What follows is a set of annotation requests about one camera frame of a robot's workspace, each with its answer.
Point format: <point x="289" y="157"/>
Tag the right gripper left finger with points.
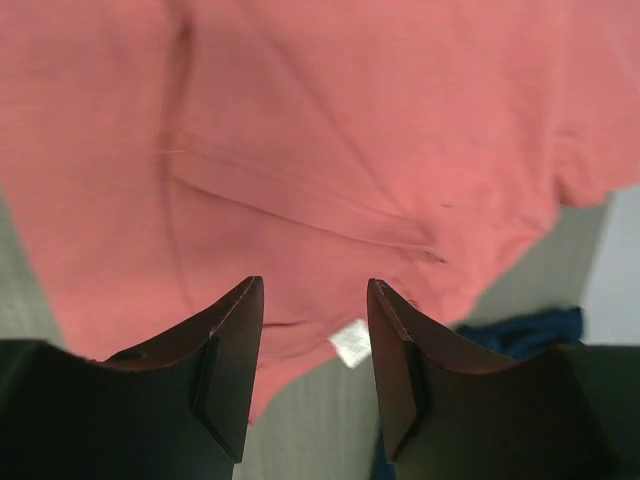
<point x="173" y="407"/>

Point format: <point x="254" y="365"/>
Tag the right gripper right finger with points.
<point x="451" y="409"/>

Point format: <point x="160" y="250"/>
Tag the red t shirt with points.
<point x="155" y="153"/>

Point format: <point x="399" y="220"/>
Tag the folded navy t shirt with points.
<point x="525" y="332"/>

